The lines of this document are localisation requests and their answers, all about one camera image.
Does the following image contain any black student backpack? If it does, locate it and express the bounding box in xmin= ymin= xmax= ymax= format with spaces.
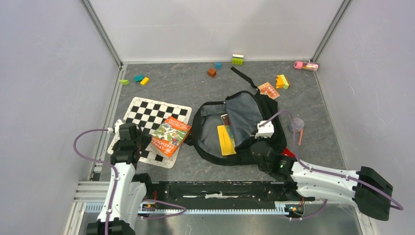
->
xmin=185 ymin=67 xmax=288 ymax=166

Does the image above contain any yellow book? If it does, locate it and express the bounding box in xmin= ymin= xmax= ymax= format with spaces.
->
xmin=217 ymin=125 xmax=236 ymax=156

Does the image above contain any teal book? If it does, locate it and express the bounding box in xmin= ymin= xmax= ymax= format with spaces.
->
xmin=221 ymin=114 xmax=235 ymax=147

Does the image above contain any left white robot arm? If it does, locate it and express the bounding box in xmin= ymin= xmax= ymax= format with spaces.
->
xmin=86 ymin=120 xmax=154 ymax=235

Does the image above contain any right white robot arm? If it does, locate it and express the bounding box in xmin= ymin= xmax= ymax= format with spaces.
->
xmin=250 ymin=141 xmax=393 ymax=221

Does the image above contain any black white chessboard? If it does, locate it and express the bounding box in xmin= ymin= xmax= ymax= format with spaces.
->
xmin=116 ymin=97 xmax=192 ymax=169

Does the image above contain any orange treehouse book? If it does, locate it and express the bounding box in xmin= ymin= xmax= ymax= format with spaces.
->
xmin=151 ymin=116 xmax=191 ymax=158

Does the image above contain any green half round block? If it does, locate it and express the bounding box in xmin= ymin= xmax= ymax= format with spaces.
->
xmin=120 ymin=79 xmax=130 ymax=85

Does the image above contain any yellow orange block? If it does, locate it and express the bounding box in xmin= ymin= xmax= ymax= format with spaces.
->
xmin=140 ymin=77 xmax=149 ymax=86

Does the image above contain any teal block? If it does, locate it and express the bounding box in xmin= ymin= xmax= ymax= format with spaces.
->
xmin=134 ymin=75 xmax=144 ymax=82

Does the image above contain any brown orange cube block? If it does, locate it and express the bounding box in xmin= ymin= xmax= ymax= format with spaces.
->
xmin=207 ymin=68 xmax=217 ymax=78

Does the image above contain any small blue block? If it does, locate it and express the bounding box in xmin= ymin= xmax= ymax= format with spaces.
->
xmin=214 ymin=62 xmax=222 ymax=69

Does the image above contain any green white block stack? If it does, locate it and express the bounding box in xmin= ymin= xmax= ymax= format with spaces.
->
xmin=231 ymin=54 xmax=244 ymax=65

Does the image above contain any small orange spiral notebook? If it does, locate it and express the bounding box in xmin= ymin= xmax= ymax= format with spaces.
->
xmin=258 ymin=82 xmax=280 ymax=99

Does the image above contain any red window toy brick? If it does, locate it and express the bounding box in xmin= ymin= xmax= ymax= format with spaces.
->
xmin=282 ymin=148 xmax=296 ymax=158

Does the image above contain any orange green block stack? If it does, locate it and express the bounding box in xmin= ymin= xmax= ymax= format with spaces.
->
xmin=276 ymin=74 xmax=290 ymax=89

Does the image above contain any clear round glitter jar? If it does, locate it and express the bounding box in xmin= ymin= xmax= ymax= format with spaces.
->
xmin=288 ymin=118 xmax=305 ymax=133

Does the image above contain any pink capped marker tube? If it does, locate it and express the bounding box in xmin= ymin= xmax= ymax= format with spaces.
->
xmin=294 ymin=61 xmax=320 ymax=71

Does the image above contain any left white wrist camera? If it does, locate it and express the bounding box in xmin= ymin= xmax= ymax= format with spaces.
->
xmin=106 ymin=119 xmax=125 ymax=135

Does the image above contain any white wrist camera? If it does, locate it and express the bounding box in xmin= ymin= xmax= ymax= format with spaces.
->
xmin=254 ymin=120 xmax=275 ymax=139
xmin=106 ymin=119 xmax=125 ymax=135

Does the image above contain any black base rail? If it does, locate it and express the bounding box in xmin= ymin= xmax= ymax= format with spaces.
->
xmin=131 ymin=181 xmax=315 ymax=215

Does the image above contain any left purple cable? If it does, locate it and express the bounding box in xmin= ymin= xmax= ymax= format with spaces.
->
xmin=73 ymin=128 xmax=188 ymax=235

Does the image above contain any purple cable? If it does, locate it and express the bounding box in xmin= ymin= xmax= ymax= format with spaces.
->
xmin=73 ymin=128 xmax=188 ymax=235
xmin=259 ymin=110 xmax=404 ymax=221

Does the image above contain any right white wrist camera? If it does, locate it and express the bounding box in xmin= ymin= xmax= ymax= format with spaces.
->
xmin=254 ymin=120 xmax=275 ymax=139

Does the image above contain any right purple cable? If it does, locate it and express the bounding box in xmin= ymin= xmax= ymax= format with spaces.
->
xmin=259 ymin=110 xmax=404 ymax=221

